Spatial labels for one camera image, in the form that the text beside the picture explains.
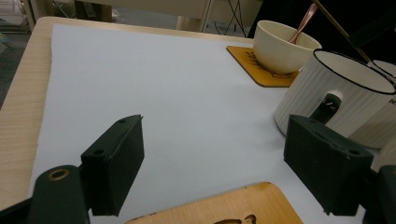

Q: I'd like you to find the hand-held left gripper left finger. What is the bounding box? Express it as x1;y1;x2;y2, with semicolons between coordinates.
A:
80;114;146;217

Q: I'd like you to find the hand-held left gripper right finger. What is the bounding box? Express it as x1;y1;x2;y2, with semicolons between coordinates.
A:
283;114;375;217

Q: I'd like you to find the single thin wooden chopstick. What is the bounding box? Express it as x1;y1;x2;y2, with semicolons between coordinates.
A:
311;0;373;64

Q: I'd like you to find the dark wooden spoon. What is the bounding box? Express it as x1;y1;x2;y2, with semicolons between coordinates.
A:
288;3;319;45

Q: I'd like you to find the cream ceramic bowl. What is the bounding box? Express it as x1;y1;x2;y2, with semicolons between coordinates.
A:
252;20;322;76

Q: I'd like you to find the carved wooden coaster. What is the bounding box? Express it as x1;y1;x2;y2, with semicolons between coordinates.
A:
226;45;301;89
124;181;304;224

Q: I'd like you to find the white mug with black rim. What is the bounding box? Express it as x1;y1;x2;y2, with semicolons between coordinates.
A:
346;58;396;150
274;49;396;147

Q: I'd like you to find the black curtain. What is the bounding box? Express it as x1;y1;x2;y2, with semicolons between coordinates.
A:
247;0;396;63

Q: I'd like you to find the white table mat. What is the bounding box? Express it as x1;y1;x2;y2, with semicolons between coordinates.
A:
29;23;396;224

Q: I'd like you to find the cardboard box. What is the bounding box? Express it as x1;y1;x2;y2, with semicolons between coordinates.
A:
74;0;113;22

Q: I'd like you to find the black power cable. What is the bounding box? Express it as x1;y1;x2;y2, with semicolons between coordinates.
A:
214;0;250;37

